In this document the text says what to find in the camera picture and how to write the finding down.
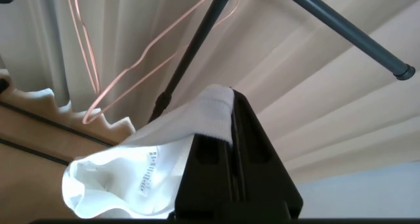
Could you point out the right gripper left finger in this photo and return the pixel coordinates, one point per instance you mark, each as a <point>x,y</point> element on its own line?
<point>203,178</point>

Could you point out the pink clothes hanger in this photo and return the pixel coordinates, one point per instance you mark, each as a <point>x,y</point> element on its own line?
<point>81,41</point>
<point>131,88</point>

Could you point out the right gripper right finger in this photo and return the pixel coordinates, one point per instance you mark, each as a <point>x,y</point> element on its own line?
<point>262,171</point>

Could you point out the white printed t-shirt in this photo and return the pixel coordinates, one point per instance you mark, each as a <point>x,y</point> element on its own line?
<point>131,171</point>

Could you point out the black clothes rack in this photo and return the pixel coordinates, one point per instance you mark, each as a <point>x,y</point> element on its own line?
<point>344,23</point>

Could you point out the beige curtain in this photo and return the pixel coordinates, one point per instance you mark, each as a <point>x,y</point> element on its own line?
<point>311,102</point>

